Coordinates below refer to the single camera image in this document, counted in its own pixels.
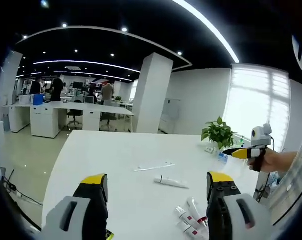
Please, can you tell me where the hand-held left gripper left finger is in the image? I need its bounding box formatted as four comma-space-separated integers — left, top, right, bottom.
40, 173, 109, 240

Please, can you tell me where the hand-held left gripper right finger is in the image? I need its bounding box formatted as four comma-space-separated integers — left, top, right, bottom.
206, 171, 279, 240

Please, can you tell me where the white skincare tube red cap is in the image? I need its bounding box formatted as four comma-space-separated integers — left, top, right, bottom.
186, 197, 208, 226

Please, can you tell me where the white skincare tube red label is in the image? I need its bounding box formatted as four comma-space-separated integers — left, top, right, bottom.
174, 205, 202, 231
176, 221, 207, 238

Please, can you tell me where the white skincare tube black band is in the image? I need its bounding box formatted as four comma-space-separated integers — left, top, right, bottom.
153, 175, 189, 189

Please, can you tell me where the clear bottle blue label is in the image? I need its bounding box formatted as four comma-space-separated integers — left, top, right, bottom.
217, 149, 229, 165

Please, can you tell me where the blue storage box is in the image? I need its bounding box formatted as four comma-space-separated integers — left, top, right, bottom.
32, 94, 45, 106

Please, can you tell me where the green potted plant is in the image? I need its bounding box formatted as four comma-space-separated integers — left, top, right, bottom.
200, 116, 237, 151

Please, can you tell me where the white window blind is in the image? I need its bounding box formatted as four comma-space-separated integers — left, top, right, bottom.
222, 63, 291, 152

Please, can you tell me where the clear flat plastic strip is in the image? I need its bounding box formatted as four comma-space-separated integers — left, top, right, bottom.
133, 162, 176, 172

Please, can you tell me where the white rolling whiteboard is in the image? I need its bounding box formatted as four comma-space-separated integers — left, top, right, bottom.
159, 98, 181, 133

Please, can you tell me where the grey office chair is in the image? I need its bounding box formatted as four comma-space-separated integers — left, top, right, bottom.
100, 111, 117, 131

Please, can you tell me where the black office chair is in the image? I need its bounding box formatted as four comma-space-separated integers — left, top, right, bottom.
66, 99, 83, 130

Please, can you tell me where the long white office desk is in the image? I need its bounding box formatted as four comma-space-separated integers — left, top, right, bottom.
2, 100, 135, 139

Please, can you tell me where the long ceiling light strip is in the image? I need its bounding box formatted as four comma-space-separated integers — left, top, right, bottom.
171, 0, 240, 64

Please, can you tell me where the black floor cable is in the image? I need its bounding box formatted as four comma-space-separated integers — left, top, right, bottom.
0, 169, 44, 207

